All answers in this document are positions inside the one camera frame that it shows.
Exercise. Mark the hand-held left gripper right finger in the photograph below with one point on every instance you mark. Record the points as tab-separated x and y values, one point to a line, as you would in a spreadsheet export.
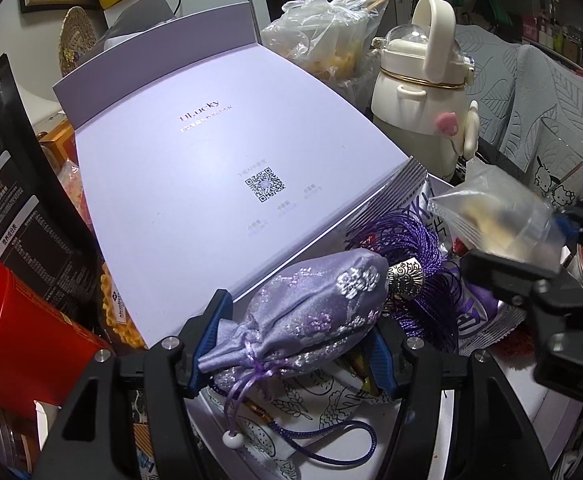
380	362

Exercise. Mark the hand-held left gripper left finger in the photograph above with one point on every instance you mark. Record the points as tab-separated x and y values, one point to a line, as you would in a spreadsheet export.
215	327

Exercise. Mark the clear plastic snack packet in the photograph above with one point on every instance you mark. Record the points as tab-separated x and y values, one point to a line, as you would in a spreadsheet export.
496	215

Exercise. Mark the white printed bread packet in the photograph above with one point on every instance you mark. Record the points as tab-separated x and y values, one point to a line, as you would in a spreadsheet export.
311	405

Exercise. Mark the lavender embroidered sachet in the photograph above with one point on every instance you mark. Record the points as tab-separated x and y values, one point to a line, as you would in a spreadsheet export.
311	305

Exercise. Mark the lavender gift box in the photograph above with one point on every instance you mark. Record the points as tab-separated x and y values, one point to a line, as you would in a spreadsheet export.
181	160

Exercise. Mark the cartoon print glass cup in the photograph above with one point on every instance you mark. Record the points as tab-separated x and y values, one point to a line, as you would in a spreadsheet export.
556	175

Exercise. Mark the yellow waffle snack packet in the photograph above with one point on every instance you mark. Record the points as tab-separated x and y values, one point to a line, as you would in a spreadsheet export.
121	310

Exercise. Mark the grey leaf-pattern sofa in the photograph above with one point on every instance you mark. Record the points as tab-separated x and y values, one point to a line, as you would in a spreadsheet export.
511	85

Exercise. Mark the red container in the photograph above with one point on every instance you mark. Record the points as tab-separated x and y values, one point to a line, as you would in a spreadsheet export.
26	330

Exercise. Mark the row of small bottles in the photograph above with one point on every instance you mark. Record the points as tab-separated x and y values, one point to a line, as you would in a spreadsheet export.
566	35

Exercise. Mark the cream water bottle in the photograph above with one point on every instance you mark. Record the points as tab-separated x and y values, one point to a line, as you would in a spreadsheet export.
411	105

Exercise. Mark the orange snack box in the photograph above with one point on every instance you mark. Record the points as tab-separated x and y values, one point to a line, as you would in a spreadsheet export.
66	160

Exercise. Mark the black snack bag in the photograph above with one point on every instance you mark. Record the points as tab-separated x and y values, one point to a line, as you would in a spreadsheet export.
16	185

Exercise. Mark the clear plastic food bag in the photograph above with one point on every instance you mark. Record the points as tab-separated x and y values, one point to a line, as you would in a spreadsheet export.
321	30

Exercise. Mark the round woven mat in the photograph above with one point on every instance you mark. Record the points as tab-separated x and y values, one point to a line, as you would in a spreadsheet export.
76	42

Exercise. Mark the grey paper bag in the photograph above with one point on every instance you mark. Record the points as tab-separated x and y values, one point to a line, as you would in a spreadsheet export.
139	15

